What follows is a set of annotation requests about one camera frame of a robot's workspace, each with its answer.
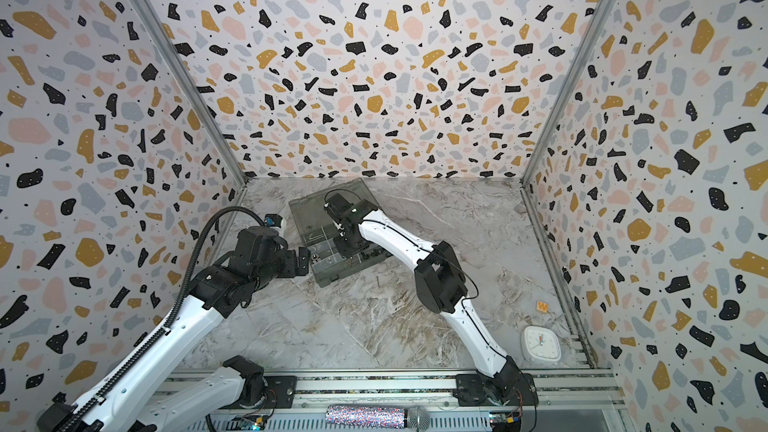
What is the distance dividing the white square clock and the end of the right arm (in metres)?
0.52

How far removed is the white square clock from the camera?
78cm

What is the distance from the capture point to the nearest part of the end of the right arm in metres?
0.69
